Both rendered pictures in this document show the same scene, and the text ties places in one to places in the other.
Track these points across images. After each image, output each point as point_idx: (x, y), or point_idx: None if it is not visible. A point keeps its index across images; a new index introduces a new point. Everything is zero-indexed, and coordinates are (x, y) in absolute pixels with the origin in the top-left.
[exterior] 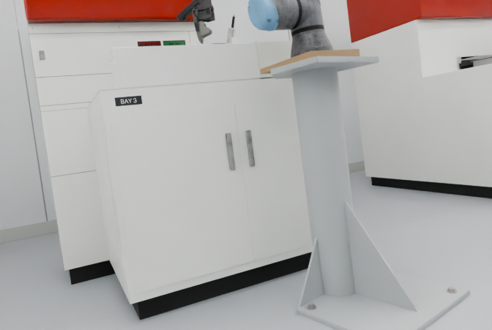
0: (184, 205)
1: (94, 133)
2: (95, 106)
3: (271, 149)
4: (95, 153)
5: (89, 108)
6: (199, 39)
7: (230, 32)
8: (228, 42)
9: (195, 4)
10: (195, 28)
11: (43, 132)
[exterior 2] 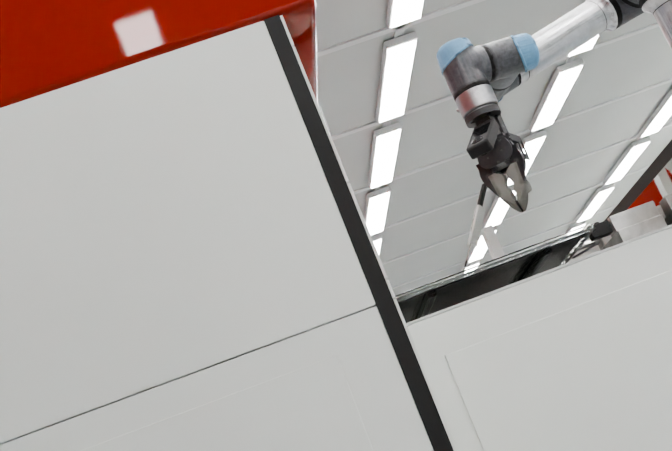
0: None
1: (592, 357)
2: (670, 250)
3: None
4: (545, 446)
5: (481, 308)
6: (526, 198)
7: (480, 216)
8: (474, 239)
9: (497, 127)
10: (524, 172)
11: (423, 374)
